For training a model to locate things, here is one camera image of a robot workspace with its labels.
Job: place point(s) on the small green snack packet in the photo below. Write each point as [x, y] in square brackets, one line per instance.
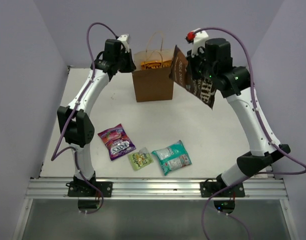
[141, 159]

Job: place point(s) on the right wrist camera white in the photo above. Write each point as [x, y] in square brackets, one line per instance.
[197, 38]

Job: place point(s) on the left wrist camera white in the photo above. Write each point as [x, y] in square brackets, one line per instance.
[124, 39]

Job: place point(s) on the orange Kettle honey dijon chips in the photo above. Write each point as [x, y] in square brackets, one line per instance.
[155, 64]

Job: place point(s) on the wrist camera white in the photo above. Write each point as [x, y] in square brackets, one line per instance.
[197, 38]
[124, 39]

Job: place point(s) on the brown paper bag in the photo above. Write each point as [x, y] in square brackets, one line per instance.
[153, 84]

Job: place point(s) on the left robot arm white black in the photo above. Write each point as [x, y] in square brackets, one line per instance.
[75, 125]

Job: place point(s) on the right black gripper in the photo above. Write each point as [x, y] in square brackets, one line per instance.
[191, 60]

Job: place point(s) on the teal snack packet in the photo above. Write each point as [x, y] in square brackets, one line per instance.
[173, 157]

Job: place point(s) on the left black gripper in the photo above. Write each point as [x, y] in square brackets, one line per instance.
[131, 66]

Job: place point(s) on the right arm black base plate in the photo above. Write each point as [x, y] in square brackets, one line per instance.
[211, 187]

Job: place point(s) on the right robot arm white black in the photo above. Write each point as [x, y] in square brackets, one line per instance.
[210, 60]

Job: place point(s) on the aluminium right side rail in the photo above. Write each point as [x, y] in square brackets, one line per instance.
[258, 120]

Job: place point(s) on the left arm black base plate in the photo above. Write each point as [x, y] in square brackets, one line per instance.
[81, 189]

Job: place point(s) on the aluminium front rail frame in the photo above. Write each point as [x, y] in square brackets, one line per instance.
[54, 188]

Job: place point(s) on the brown Kettle sea salt chips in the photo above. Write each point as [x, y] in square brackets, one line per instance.
[202, 88]

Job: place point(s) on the purple Fox's candy bag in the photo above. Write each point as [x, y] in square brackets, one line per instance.
[117, 142]

